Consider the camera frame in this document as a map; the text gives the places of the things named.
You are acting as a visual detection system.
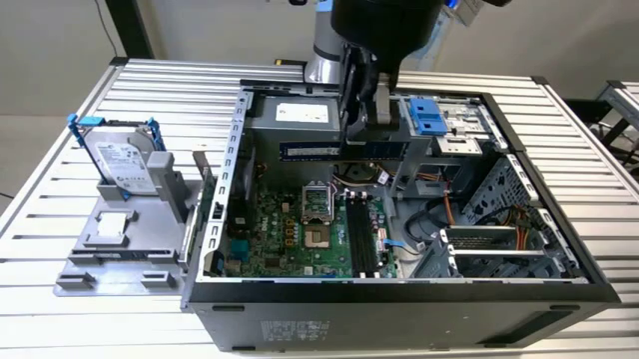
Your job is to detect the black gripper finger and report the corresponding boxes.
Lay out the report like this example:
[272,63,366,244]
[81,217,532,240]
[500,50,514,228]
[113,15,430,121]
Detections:
[337,43,378,162]
[366,73,410,142]

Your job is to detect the RAM stick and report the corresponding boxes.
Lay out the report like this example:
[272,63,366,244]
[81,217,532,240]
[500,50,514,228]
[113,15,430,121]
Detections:
[278,141,406,162]
[72,251,178,263]

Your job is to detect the blue drive latch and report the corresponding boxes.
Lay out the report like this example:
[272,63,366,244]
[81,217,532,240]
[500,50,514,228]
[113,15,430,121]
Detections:
[408,97,449,138]

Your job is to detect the grey power supply unit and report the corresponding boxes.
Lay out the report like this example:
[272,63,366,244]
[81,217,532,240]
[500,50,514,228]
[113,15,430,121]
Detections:
[246,95,342,180]

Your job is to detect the metal socket cover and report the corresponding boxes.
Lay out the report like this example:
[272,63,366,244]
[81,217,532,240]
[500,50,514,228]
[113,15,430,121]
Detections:
[300,181,337,225]

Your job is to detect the CPU socket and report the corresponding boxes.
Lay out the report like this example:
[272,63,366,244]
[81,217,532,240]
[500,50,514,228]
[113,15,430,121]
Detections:
[304,223,334,251]

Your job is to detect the green motherboard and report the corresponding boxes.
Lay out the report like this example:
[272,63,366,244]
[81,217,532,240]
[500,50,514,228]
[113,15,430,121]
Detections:
[221,179,400,280]

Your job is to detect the metal disk bay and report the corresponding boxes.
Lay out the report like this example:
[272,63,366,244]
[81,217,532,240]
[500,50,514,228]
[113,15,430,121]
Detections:
[413,224,574,280]

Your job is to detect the hard disk in blue carrier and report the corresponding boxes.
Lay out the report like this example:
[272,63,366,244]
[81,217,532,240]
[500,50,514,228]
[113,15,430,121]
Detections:
[65,114,168,199]

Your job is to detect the grey parts rack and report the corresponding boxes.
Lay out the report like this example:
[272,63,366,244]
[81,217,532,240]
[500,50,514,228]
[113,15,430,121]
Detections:
[53,149,220,298]

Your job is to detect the black open PC case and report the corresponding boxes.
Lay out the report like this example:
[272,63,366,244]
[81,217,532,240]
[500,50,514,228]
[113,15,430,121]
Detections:
[180,78,623,355]

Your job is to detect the silver CPU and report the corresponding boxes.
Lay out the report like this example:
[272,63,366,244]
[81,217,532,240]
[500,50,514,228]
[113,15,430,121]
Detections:
[97,215,126,237]

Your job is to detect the orange power wire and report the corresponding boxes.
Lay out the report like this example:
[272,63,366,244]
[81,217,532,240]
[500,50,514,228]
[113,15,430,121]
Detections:
[418,168,457,228]

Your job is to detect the black SATA cable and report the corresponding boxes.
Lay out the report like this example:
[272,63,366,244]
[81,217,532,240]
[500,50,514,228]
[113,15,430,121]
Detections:
[402,207,445,257]

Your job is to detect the coloured power wire bundle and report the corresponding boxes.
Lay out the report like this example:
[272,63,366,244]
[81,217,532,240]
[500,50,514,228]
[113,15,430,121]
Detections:
[501,203,544,252]

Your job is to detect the aluminium frame table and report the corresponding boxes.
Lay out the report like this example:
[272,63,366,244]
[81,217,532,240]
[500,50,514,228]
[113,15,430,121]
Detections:
[596,79,639,165]

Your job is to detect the black metal post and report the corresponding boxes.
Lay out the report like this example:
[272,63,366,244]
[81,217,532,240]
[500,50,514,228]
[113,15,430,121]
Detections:
[102,0,156,60]

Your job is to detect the thin black cable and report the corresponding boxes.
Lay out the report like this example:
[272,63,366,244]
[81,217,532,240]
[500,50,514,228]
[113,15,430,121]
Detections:
[96,0,121,57]

